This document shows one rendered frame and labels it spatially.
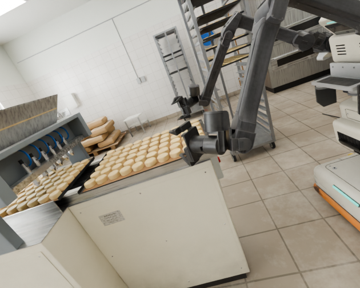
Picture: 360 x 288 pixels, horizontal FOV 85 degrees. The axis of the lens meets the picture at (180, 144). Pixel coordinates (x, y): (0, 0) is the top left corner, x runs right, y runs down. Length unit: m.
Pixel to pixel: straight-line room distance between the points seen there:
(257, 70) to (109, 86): 4.96
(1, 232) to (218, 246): 0.92
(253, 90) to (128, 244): 0.92
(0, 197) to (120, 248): 0.58
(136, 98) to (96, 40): 1.54
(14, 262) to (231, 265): 0.99
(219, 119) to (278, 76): 3.87
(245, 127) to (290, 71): 3.92
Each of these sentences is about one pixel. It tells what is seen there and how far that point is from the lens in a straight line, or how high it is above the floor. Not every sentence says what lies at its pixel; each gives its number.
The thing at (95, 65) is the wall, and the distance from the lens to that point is 5.49.
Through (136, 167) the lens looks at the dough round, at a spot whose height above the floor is 0.92.
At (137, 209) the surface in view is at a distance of 0.98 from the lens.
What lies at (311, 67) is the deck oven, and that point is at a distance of 4.65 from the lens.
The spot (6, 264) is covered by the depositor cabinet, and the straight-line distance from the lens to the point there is 1.13.
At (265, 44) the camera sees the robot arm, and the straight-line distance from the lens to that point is 0.65.
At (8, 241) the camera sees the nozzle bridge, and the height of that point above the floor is 0.89.
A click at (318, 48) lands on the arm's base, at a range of 1.32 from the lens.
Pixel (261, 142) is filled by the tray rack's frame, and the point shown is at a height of 0.15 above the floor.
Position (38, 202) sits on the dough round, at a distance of 1.14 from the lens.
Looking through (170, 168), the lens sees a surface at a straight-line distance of 0.85.
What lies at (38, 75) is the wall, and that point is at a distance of 6.25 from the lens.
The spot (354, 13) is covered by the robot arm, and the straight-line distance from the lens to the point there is 0.84.
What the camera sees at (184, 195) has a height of 0.71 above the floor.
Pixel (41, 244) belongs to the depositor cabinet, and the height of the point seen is 0.83.
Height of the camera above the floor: 1.24
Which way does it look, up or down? 22 degrees down
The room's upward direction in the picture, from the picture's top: 22 degrees counter-clockwise
